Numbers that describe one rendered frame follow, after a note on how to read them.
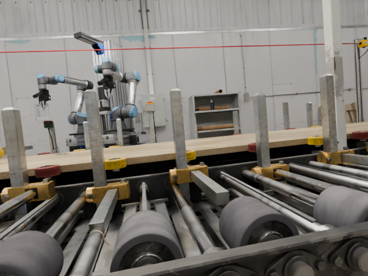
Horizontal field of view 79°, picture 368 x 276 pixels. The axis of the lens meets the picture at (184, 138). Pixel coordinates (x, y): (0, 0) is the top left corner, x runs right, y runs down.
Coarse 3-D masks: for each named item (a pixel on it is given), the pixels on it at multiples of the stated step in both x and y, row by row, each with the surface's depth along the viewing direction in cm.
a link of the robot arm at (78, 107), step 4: (76, 88) 271; (80, 88) 266; (84, 88) 266; (80, 92) 266; (80, 96) 265; (76, 100) 264; (80, 100) 264; (76, 104) 262; (80, 104) 264; (76, 108) 260; (80, 108) 264; (72, 112) 257; (76, 112) 258; (68, 116) 259; (72, 116) 255; (68, 120) 258; (72, 120) 254
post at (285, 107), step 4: (284, 104) 207; (284, 108) 207; (288, 108) 207; (284, 112) 208; (288, 112) 207; (284, 116) 208; (288, 116) 207; (284, 120) 209; (288, 120) 207; (284, 124) 210; (288, 124) 208; (284, 128) 210
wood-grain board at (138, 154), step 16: (304, 128) 187; (320, 128) 169; (352, 128) 141; (144, 144) 169; (160, 144) 153; (192, 144) 130; (208, 144) 121; (224, 144) 113; (240, 144) 106; (272, 144) 104; (288, 144) 105; (0, 160) 137; (32, 160) 118; (48, 160) 110; (64, 160) 103; (80, 160) 97; (128, 160) 92; (144, 160) 93; (160, 160) 94; (0, 176) 83
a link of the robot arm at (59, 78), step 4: (56, 76) 228; (60, 76) 229; (64, 76) 237; (56, 80) 229; (60, 80) 229; (64, 80) 235; (68, 80) 239; (72, 80) 242; (76, 80) 246; (80, 80) 251; (84, 80) 257; (88, 80) 261; (72, 84) 245; (76, 84) 248; (80, 84) 252; (84, 84) 256; (88, 84) 258; (92, 84) 264; (88, 88) 263; (92, 88) 268
